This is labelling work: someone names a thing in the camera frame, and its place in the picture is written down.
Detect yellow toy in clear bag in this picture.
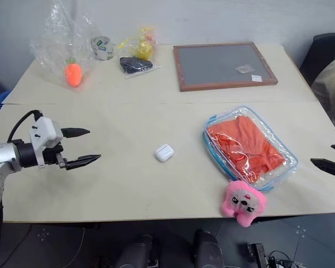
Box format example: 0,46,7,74
118,27,159,60

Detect dark rounded right shape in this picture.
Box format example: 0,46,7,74
194,229,227,268

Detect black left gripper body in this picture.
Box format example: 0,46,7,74
42,143,68,171

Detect black chair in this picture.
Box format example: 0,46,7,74
299,32,335,87

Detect beige cushion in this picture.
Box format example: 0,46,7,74
311,52,335,146

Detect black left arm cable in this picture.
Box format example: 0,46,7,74
7,110,44,143

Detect pink plush toy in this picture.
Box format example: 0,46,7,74
221,180,269,229

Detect black floor cables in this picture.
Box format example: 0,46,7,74
267,250,305,268

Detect black item in clear bag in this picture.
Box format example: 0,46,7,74
119,56,162,80

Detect dark rounded left shape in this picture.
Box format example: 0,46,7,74
116,234,154,268

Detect clear tape roll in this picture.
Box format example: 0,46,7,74
89,36,116,61

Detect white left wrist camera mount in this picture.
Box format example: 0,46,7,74
28,116,64,169

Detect clear pouch with orange cloth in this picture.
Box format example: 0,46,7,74
203,106,300,193

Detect large clear plastic bag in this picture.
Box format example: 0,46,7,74
28,0,100,94

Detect orange cloth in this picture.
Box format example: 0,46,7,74
207,115,286,185

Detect black device on floor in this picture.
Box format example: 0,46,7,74
247,242,269,268

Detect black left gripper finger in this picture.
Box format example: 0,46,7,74
60,127,91,139
65,154,102,171

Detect wooden framed grey board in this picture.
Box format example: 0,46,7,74
173,42,279,93

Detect white earbuds case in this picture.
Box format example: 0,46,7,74
154,143,175,162

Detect dark rounded shape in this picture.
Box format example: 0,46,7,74
116,234,154,268
194,229,227,268

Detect orange carrot plush toy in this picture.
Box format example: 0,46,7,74
64,57,83,88

